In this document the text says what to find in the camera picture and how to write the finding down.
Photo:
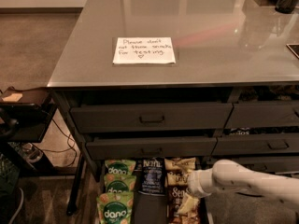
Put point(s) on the white handwritten paper note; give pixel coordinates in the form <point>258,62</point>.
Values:
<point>144,50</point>

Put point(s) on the grey middle right drawer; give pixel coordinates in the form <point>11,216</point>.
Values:
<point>257,144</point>

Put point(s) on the open bottom left drawer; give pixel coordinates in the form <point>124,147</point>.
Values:
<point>152,209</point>

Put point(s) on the green dang bag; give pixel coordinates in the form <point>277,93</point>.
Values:
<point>120,167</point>
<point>119,183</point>
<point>115,208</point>

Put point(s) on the grey top right drawer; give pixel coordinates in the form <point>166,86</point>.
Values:
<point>264,114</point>

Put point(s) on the grey top left drawer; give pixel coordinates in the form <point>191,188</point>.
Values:
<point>150,117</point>

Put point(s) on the dark tablet on counter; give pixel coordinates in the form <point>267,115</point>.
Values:
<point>294,48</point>

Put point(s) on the brown sea salt bag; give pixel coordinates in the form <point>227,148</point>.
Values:
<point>175,196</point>

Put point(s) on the black side cart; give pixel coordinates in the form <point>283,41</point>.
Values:
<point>25,118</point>

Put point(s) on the grey bottom right drawer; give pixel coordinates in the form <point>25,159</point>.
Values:
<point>266,164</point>

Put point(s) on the blue Kettle chip bag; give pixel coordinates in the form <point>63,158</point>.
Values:
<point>152,178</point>

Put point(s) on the black desk leg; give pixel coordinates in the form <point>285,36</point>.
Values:
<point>72,203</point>

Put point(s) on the brown snack bag middle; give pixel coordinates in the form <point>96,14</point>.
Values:
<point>177,178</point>

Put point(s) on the grey drawer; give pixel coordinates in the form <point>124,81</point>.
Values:
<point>257,144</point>
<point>266,164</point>
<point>105,149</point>
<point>150,117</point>
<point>264,114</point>

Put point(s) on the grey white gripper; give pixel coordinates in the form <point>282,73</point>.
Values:
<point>195,184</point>

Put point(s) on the grey middle left drawer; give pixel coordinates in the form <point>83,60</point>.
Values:
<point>105,149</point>

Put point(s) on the snack bag in right drawer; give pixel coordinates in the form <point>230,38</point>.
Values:
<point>239,131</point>

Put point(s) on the green dang bag rear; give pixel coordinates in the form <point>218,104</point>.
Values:
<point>120,167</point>

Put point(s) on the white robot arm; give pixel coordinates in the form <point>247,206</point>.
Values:
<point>226,176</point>

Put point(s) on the green dang bag front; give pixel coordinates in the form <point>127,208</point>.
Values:
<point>115,208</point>

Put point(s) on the green dang bag middle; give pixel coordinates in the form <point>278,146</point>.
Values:
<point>119,183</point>

